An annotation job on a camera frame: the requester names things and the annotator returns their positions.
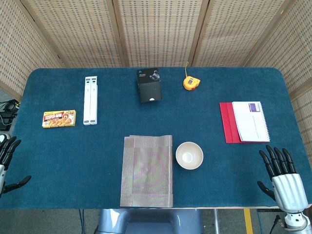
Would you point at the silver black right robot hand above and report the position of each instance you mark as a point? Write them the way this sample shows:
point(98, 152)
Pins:
point(288, 190)

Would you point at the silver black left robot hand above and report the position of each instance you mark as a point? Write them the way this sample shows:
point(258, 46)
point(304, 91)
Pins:
point(7, 151)

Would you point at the beige bowl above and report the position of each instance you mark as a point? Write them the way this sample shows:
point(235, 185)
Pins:
point(189, 156)

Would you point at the grey-brown woven placemat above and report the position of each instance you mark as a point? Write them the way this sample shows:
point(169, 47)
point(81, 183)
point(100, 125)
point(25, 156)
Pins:
point(146, 173)

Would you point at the white spiral notebook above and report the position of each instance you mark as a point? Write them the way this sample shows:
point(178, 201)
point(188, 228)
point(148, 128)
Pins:
point(252, 122)

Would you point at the yellow curry roux box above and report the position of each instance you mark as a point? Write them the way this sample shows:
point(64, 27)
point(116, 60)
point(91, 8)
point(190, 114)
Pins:
point(59, 118)

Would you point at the blue felt table cover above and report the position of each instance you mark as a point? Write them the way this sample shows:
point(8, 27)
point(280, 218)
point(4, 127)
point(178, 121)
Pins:
point(73, 158)

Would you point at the metal table leg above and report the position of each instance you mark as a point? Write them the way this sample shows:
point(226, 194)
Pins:
point(216, 220)

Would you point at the red folder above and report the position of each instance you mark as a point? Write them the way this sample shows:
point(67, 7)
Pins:
point(228, 122)

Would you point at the white folding stand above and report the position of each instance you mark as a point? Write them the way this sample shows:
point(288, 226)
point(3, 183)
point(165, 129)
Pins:
point(90, 102)

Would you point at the blue-grey robot torso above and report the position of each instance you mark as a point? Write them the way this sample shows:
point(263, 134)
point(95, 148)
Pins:
point(151, 221)

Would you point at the yellow tape measure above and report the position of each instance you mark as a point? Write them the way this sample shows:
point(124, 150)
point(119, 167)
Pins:
point(190, 83)

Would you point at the black product box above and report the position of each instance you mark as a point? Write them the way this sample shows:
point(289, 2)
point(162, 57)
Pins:
point(149, 87)

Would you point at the woven bamboo folding screen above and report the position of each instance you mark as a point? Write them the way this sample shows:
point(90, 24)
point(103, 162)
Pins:
point(158, 31)

